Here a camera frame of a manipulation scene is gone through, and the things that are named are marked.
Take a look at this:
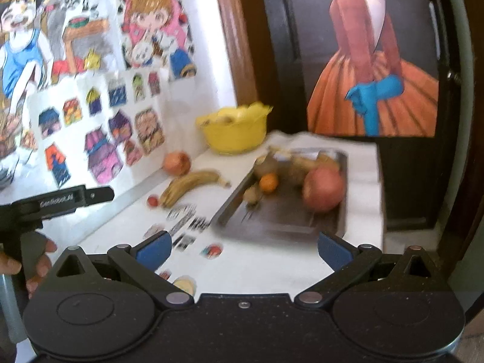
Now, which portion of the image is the ripe banana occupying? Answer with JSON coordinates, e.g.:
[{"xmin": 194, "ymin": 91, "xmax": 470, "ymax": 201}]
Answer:
[
  {"xmin": 158, "ymin": 170, "xmax": 231, "ymax": 208},
  {"xmin": 268, "ymin": 146, "xmax": 340, "ymax": 172}
]

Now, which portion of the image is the small brown longan fruit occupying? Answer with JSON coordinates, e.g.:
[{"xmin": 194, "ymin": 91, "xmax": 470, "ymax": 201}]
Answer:
[{"xmin": 243, "ymin": 185, "xmax": 262, "ymax": 207}]

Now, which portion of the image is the person's left hand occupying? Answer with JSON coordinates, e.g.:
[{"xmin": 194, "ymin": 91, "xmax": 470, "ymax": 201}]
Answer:
[{"xmin": 0, "ymin": 238, "xmax": 57, "ymax": 298}]

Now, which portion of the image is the cherry tomato front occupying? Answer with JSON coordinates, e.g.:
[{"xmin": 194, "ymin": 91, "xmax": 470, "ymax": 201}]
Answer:
[{"xmin": 147, "ymin": 195, "xmax": 159, "ymax": 208}]

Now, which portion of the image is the large red apple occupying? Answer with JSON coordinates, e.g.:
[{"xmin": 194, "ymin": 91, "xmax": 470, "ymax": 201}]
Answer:
[{"xmin": 302, "ymin": 166, "xmax": 346, "ymax": 212}]

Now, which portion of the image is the metal tray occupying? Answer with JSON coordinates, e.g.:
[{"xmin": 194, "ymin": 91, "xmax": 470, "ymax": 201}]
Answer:
[{"xmin": 212, "ymin": 148, "xmax": 348, "ymax": 242}]

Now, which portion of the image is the small reddish apple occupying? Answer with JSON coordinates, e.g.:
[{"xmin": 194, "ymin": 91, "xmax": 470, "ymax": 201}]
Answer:
[{"xmin": 162, "ymin": 152, "xmax": 191, "ymax": 176}]

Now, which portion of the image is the plain brown kiwi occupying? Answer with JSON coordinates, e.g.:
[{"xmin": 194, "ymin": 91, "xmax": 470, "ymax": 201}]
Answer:
[{"xmin": 279, "ymin": 156, "xmax": 308, "ymax": 188}]

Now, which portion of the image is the small orange mandarin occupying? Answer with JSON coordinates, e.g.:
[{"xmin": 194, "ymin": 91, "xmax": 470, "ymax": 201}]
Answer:
[{"xmin": 258, "ymin": 173, "xmax": 279, "ymax": 194}]

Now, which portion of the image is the houses drawing paper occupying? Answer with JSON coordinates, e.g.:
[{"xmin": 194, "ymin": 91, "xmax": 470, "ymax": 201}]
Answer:
[{"xmin": 28, "ymin": 68, "xmax": 169, "ymax": 195}]

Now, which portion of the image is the kiwi with sticker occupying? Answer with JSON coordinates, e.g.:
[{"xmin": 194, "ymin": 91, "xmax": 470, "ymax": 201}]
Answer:
[{"xmin": 253, "ymin": 154, "xmax": 279, "ymax": 179}]

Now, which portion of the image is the fruit inside yellow bowl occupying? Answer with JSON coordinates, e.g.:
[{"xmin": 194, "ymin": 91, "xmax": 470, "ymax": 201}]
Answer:
[{"xmin": 207, "ymin": 114, "xmax": 235, "ymax": 125}]

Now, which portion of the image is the yellow plastic bowl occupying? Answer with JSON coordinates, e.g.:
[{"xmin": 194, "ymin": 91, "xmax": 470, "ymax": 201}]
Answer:
[{"xmin": 195, "ymin": 102, "xmax": 272, "ymax": 155}]

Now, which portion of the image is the orange dress lady painting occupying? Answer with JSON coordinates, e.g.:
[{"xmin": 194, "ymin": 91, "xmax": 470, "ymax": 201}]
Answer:
[{"xmin": 307, "ymin": 0, "xmax": 439, "ymax": 138}]

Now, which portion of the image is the boy and table drawing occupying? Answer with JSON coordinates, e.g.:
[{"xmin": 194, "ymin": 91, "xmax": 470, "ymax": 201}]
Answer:
[{"xmin": 0, "ymin": 0, "xmax": 118, "ymax": 95}]

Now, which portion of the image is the anime girl bear drawing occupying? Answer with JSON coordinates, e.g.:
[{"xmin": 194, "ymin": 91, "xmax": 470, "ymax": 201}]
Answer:
[{"xmin": 118, "ymin": 0, "xmax": 197, "ymax": 80}]

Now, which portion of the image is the brown wooden door frame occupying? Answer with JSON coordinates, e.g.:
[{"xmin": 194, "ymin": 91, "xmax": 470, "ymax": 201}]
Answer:
[{"xmin": 217, "ymin": 0, "xmax": 258, "ymax": 106}]

